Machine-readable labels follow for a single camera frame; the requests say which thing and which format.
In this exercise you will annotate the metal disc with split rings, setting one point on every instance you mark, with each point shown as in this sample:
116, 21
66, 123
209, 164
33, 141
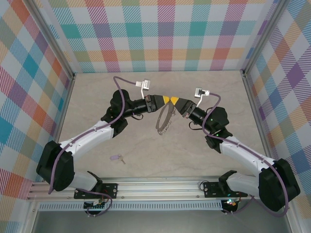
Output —
163, 121

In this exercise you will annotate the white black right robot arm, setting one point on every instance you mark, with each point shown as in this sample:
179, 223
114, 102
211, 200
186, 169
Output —
243, 155

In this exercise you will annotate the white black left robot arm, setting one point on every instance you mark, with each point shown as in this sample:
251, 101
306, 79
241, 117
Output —
92, 139

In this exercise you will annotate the small controller board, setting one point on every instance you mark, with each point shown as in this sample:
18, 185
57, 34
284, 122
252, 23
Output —
94, 206
230, 202

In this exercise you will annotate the grey metal base tray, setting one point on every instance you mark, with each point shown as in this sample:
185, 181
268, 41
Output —
158, 223

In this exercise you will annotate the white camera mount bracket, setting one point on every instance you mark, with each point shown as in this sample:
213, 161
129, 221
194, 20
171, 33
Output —
200, 102
142, 93

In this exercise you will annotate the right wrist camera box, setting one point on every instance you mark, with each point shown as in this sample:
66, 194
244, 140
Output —
200, 92

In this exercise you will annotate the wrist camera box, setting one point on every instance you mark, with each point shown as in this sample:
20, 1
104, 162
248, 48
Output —
146, 84
200, 92

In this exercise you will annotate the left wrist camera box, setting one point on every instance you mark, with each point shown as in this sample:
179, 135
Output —
146, 84

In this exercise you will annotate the aluminium table edge rail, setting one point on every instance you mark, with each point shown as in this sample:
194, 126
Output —
65, 106
257, 114

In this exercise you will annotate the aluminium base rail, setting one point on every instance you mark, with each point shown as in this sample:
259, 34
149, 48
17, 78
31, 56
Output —
158, 188

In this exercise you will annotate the aluminium right frame post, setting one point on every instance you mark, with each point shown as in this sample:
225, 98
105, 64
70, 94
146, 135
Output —
262, 36

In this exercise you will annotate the aluminium frame post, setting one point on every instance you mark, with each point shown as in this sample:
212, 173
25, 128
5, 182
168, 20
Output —
51, 36
262, 36

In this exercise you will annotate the aluminium left frame post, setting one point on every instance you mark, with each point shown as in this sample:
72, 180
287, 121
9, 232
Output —
51, 36

